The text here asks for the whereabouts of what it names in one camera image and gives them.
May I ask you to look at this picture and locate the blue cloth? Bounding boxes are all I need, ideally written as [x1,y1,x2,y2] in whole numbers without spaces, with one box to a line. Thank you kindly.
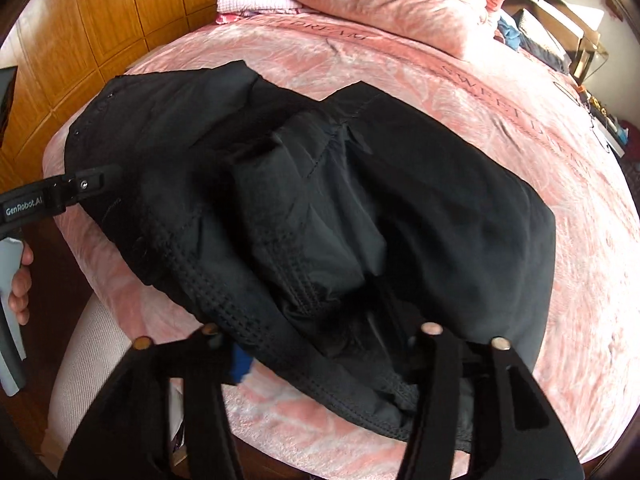
[496,17,521,52]

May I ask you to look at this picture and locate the person's left leg white trousers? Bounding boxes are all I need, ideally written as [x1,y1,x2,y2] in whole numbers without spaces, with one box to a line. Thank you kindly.
[48,292,201,463]

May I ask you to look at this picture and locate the dark wooden headboard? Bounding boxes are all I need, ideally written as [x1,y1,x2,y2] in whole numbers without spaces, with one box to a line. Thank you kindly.
[502,0,603,41]

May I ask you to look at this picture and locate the folded white towel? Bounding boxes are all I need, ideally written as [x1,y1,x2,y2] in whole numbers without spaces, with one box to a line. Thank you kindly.
[216,0,304,17]

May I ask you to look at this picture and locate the bed with pink blanket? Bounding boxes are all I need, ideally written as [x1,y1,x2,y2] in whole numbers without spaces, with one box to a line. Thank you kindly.
[42,10,640,476]

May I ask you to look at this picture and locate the dark grey pillow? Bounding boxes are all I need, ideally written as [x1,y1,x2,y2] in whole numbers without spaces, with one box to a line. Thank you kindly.
[517,8,572,73]

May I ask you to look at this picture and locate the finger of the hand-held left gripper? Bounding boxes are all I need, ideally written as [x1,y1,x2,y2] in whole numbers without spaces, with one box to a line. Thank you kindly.
[46,164,123,209]

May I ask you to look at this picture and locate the wooden wardrobe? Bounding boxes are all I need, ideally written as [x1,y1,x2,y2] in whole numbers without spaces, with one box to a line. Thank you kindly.
[0,0,251,181]

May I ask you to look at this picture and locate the dark flat screen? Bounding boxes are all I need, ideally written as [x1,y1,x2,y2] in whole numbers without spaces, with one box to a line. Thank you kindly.
[0,65,19,147]

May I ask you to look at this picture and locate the person's left hand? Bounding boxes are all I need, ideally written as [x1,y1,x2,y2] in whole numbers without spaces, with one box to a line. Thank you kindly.
[8,241,34,327]

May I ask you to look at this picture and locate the black quilted pants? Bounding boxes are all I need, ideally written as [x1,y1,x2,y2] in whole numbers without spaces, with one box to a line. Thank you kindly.
[64,59,557,453]

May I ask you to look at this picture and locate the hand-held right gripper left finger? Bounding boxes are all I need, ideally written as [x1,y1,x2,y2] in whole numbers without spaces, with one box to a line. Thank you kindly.
[57,325,251,480]

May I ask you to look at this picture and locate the cluttered bedside table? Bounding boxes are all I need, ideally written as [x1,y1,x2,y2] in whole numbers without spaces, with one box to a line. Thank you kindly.
[575,85,640,162]

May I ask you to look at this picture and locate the black cable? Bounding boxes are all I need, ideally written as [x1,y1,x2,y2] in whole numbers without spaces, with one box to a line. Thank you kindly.
[554,82,583,107]

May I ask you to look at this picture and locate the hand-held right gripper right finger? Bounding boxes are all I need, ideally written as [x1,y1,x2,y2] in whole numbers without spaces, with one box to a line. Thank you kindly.
[395,322,586,480]

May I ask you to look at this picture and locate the gold frame lamp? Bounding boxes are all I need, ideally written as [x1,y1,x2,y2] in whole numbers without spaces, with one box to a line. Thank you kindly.
[574,35,609,83]

